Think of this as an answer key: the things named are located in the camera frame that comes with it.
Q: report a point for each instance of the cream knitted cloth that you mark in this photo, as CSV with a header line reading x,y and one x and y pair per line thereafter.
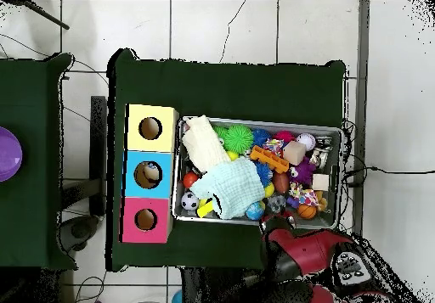
x,y
204,143

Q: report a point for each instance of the grey rounded stand foot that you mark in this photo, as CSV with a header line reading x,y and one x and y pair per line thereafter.
x,y
80,230

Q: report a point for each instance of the dark thin rod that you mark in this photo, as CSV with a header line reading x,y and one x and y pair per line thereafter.
x,y
51,18

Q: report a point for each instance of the small basketball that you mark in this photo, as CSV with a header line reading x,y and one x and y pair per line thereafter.
x,y
307,211

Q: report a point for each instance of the tan wooden cube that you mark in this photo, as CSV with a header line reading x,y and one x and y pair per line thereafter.
x,y
294,153

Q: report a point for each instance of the wooden box with three holes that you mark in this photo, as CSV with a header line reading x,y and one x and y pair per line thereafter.
x,y
159,143

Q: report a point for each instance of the orange long toy block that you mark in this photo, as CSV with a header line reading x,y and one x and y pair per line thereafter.
x,y
270,159

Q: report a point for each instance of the light blue ball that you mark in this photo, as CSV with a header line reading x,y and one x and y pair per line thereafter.
x,y
177,299

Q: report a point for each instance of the dark green table cloth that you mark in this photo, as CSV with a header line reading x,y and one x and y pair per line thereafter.
x,y
221,89
30,96

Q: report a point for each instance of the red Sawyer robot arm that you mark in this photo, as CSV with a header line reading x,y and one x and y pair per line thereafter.
x,y
306,252

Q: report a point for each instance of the purple plush monster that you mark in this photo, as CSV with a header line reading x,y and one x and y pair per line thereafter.
x,y
304,172

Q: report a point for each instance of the green spiky rubber ball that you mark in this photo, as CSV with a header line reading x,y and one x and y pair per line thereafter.
x,y
238,139

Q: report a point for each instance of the globe print ball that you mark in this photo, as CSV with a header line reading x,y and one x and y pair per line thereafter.
x,y
255,211

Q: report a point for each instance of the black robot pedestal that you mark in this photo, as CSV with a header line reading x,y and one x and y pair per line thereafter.
x,y
210,287

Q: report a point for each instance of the small soccer ball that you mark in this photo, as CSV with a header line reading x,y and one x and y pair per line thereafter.
x,y
189,201

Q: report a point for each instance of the purple bowl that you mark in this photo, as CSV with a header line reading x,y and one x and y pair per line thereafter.
x,y
8,153

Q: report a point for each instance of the mint knitted cloth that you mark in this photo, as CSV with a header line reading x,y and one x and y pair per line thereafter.
x,y
234,186

